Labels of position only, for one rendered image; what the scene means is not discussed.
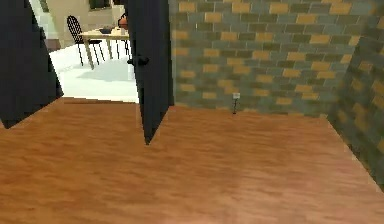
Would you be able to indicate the black room door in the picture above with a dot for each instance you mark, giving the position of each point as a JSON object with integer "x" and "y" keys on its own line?
{"x": 153, "y": 66}

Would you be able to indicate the orange round object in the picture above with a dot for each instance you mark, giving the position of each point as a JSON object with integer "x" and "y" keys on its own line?
{"x": 123, "y": 22}

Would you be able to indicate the dark bowl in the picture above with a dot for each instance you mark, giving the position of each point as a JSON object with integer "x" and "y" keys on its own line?
{"x": 105, "y": 30}

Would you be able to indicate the pale wooden table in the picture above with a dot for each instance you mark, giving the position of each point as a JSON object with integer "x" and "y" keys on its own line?
{"x": 100, "y": 34}

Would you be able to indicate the white wall socket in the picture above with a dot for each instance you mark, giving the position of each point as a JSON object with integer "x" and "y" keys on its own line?
{"x": 236, "y": 96}

